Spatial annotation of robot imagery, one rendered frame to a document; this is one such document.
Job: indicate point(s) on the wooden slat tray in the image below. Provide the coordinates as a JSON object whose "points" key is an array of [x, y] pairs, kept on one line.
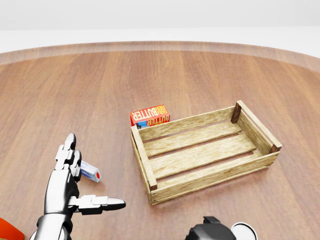
{"points": [[200, 155]]}

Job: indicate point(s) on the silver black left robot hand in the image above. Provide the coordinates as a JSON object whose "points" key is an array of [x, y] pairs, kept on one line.
{"points": [[59, 187]]}

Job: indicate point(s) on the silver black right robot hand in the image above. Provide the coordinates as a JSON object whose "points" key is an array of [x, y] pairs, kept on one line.
{"points": [[211, 231]]}

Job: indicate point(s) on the orange red rounded object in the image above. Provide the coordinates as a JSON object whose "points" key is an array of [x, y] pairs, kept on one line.
{"points": [[9, 231]]}

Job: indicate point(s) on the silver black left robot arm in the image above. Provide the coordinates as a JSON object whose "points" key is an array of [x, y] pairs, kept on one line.
{"points": [[51, 228]]}

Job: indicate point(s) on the round tin with white lid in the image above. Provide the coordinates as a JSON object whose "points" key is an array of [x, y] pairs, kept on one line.
{"points": [[246, 231]]}

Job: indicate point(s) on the small white box red dot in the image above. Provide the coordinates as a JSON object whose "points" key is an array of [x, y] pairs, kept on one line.
{"points": [[91, 172]]}

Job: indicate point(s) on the red butter box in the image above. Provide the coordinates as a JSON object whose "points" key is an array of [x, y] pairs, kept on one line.
{"points": [[149, 115]]}

